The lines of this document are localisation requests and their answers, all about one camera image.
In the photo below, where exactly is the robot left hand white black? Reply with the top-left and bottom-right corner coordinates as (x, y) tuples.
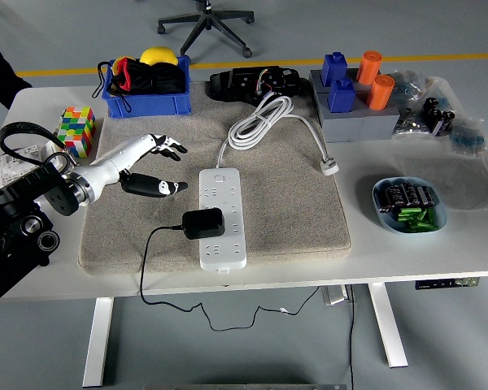
(83, 132), (190, 201)

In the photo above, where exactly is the black plug adapter with cord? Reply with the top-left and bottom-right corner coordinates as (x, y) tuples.
(139, 206), (321, 332)

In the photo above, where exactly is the white power strip with cord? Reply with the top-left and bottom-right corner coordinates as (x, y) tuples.
(198, 92), (342, 275)

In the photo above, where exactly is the yellow ball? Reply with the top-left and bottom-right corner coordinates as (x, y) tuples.
(140, 46), (179, 66)

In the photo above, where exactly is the colourful puzzle cube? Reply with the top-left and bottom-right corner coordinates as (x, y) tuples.
(55, 106), (97, 158)

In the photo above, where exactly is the blue plastic bin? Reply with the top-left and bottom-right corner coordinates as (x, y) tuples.
(101, 55), (193, 119)

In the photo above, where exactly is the black red yellow cloth pouch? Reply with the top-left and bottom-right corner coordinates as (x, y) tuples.
(92, 55), (187, 114)

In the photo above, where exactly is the person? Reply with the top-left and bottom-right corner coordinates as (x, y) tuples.
(0, 31), (33, 110)

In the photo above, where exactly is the white table leg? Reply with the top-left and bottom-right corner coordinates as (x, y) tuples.
(82, 297), (115, 388)
(368, 283), (410, 369)

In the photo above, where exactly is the black office chair base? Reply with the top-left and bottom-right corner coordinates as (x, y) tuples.
(157, 0), (256, 59)

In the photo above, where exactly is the grey-brown mat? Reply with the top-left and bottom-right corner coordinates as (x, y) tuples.
(77, 80), (353, 276)

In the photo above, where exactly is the blue block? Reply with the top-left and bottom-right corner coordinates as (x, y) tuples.
(320, 51), (348, 88)
(327, 77), (357, 114)

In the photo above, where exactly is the grey block base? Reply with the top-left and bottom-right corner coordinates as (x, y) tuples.
(308, 67), (402, 144)

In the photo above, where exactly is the orange cylinder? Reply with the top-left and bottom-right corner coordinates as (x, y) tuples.
(367, 74), (396, 111)
(355, 50), (383, 85)

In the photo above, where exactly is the black capacitors pile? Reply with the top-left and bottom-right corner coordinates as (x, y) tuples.
(376, 181), (437, 215)

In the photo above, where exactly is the clear bag of metal parts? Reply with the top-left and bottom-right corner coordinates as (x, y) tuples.
(392, 107), (425, 138)

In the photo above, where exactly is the clear bag of blue parts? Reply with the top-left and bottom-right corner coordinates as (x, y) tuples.
(390, 71), (437, 103)
(449, 116), (488, 158)

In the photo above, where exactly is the green cylinders pile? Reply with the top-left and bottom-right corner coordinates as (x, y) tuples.
(396, 206), (439, 233)

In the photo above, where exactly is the clear bag of black capacitors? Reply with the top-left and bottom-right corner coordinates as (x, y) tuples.
(421, 96), (457, 138)

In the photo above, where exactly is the light blue dish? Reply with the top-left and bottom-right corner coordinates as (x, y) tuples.
(372, 175), (449, 236)

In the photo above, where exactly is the black table control panel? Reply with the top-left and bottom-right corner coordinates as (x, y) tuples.
(415, 277), (481, 291)

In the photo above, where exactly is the large empty clear bag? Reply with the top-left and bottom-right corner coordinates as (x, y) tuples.
(394, 76), (488, 212)

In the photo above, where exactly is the black electronic device with wires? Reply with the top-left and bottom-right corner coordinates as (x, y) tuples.
(205, 64), (306, 106)

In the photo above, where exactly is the metal bracket under table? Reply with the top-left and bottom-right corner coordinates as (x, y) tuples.
(321, 285), (351, 306)

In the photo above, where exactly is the thin black hanging cable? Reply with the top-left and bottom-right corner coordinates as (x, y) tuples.
(346, 284), (357, 390)

